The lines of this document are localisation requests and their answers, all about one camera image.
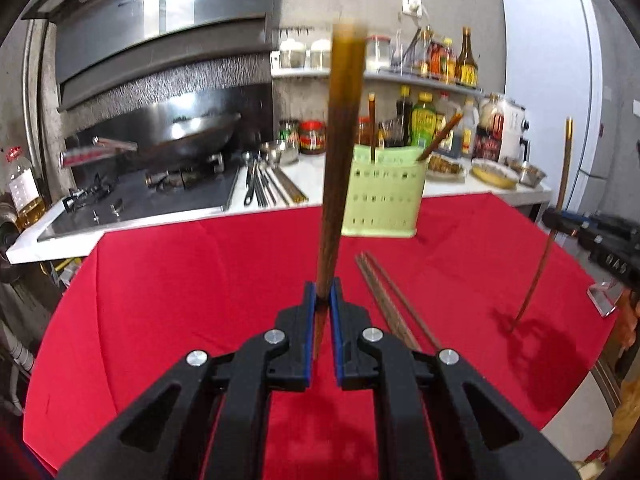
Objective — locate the large dark sauce jug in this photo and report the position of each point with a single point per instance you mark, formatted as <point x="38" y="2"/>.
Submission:
<point x="452" y="145"/>

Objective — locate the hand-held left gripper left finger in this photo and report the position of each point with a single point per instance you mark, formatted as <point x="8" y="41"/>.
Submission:
<point x="310" y="360"/>

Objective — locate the tall brown sauce bottle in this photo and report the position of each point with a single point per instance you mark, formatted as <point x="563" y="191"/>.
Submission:
<point x="466" y="62"/>

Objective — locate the green lidded jar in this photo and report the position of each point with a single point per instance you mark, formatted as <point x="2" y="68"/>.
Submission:
<point x="288" y="132"/>

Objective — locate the green plastic bottle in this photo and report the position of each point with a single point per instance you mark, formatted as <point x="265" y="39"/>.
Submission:
<point x="424" y="122"/>

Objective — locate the small steel bowl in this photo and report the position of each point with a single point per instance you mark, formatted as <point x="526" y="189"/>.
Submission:
<point x="277" y="152"/>

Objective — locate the steel pipe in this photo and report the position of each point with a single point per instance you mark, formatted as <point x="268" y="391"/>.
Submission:
<point x="34" y="100"/>

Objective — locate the red lidded chili jar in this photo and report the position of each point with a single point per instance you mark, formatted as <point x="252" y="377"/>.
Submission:
<point x="312" y="139"/>

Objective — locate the bundle of metal chopsticks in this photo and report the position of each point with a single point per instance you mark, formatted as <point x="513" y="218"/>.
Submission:
<point x="287" y="187"/>

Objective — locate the white wall shelf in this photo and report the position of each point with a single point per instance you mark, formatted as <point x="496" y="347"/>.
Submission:
<point x="300" y="72"/>

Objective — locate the white kitchen counter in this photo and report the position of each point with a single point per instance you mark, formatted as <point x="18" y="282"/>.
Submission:
<point x="307" y="182"/>

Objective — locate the orange sauce jar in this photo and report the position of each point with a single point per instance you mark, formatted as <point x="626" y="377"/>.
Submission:
<point x="363" y="131"/>

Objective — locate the white lidded spice jar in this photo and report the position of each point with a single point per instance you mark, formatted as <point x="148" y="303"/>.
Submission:
<point x="320" y="55"/>
<point x="292" y="55"/>

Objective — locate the steel spoon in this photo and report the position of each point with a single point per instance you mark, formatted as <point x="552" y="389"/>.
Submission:
<point x="262" y="182"/>

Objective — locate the dark soy sauce bottle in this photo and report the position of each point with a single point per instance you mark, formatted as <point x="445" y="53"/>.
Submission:
<point x="404" y="115"/>

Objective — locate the white kitchen appliance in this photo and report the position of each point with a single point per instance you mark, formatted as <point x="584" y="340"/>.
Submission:
<point x="515" y="127"/>

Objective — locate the black gas stove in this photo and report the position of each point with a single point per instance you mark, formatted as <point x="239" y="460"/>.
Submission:
<point x="175" y="200"/>

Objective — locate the glass cup with spoon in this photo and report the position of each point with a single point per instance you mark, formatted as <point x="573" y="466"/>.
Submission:
<point x="400" y="52"/>

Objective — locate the white plastic jug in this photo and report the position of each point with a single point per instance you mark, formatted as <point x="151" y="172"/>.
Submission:
<point x="470" y="132"/>

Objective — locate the white wall socket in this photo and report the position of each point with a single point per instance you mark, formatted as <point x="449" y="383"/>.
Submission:
<point x="413" y="4"/>

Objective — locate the person's right hand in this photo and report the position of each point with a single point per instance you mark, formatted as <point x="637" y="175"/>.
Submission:
<point x="631" y="320"/>

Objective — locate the green plastic utensil holder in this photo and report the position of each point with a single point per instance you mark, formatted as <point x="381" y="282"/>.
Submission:
<point x="380" y="195"/>

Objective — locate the steel wok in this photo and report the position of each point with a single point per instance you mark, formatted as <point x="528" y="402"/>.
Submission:
<point x="200" y="132"/>

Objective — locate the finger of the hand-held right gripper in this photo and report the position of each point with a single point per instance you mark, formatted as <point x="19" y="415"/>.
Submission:
<point x="590" y="239"/>
<point x="565" y="220"/>

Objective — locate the white drain pipe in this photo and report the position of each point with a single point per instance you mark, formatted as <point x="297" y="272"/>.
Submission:
<point x="17" y="350"/>

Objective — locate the steel range hood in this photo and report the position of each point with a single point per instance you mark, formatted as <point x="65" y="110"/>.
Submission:
<point x="150" y="35"/>

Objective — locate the steel ladle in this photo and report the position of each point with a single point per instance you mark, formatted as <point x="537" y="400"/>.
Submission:
<point x="249" y="180"/>

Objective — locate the plate with food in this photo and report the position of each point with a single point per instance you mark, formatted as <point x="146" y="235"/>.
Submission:
<point x="447" y="167"/>

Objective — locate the yellow bowl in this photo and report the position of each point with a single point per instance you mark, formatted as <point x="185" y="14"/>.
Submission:
<point x="495" y="175"/>

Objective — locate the glass bottle with pourer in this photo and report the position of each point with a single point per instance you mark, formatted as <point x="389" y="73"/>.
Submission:
<point x="425" y="55"/>

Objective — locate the clear spice bag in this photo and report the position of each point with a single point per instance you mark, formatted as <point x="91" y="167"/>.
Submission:
<point x="389" y="135"/>

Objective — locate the plastic cooking oil bottle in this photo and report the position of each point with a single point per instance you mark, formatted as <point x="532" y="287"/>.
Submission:
<point x="25" y="190"/>

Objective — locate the yellow oil bottle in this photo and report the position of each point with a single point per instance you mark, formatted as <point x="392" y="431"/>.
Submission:
<point x="449" y="62"/>

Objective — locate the steel bowl with food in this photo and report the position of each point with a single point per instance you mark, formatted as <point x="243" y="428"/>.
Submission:
<point x="527" y="172"/>

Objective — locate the red tablecloth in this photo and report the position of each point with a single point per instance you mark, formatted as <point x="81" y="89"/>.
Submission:
<point x="175" y="285"/>

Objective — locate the white refrigerator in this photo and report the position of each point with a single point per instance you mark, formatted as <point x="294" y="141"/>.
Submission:
<point x="550" y="85"/>

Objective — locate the glass jar with red lid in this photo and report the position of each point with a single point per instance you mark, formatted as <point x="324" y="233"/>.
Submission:
<point x="378" y="55"/>

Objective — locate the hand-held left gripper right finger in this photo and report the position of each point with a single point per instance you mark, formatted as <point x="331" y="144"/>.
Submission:
<point x="337" y="350"/>

